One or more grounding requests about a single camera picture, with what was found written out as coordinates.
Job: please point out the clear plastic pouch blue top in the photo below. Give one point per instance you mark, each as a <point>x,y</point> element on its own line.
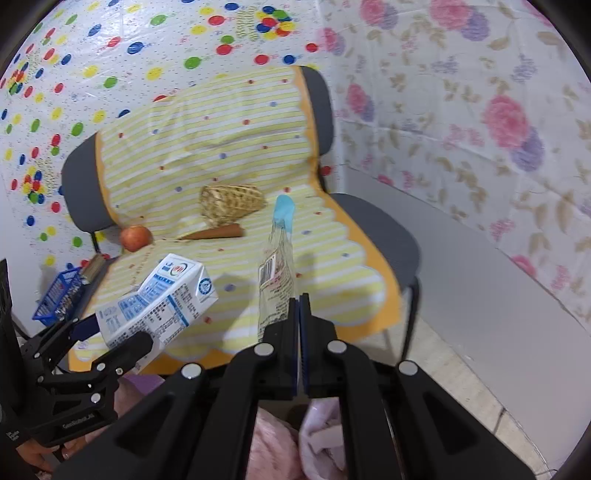
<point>277,277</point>

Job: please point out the pink fluffy pants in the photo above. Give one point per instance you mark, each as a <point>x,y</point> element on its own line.
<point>272,443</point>

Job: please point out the person's left hand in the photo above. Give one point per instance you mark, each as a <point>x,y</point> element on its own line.
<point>32,457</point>

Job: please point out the woven wicker basket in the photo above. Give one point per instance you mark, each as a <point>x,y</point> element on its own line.
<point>231,205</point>

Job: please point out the blue plastic basket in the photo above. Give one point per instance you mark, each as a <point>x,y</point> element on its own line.
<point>55,295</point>

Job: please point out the white blue milk carton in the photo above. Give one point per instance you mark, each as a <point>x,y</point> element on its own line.
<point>161,295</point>

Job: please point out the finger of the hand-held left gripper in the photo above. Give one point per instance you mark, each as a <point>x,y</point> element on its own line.
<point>60,339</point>
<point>129,355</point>

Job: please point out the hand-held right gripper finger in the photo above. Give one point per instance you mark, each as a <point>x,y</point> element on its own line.
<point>293,332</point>
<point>304,332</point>

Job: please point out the grey padded chair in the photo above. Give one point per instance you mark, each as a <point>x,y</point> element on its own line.
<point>318,106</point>

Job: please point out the red apple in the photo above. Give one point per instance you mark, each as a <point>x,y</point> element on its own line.
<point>136,238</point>

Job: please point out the floral plastic sheet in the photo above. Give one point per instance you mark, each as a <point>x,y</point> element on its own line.
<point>438,92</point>

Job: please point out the brown book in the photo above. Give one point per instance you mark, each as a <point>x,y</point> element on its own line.
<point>93,266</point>

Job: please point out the polka dot plastic sheet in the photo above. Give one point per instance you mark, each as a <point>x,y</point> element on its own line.
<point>138,69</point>

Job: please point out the yellow striped dotted cloth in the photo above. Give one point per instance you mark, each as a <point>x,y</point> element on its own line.
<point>207,129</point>

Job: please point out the orange carrot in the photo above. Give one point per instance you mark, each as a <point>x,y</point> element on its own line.
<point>217,232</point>

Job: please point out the pink plastic bag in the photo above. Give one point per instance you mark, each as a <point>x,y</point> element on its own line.
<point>323,415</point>

